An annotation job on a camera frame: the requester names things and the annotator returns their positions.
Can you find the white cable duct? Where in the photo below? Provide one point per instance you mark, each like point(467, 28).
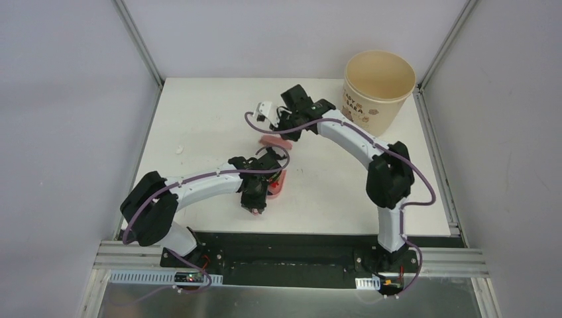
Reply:
point(164, 277)
point(372, 283)

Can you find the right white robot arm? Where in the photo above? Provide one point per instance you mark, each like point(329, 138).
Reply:
point(389, 178)

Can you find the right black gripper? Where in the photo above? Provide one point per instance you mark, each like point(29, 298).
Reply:
point(283, 114)

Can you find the beige cartoon paper bucket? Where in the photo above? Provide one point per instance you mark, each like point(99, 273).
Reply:
point(376, 85)

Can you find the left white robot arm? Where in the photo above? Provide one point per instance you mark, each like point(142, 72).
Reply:
point(150, 208)

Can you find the pink plastic hand brush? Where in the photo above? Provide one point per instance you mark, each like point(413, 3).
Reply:
point(270, 140)

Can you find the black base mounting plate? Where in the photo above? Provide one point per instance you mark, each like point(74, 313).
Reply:
point(298, 260)

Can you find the left white cable duct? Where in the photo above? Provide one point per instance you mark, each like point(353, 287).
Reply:
point(164, 277)

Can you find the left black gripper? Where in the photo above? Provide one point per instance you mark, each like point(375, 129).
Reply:
point(272, 174)

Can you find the pink plastic dustpan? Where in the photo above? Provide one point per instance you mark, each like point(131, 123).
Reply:
point(260, 202)

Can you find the right white cable duct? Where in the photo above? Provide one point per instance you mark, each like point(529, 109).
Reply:
point(372, 283)

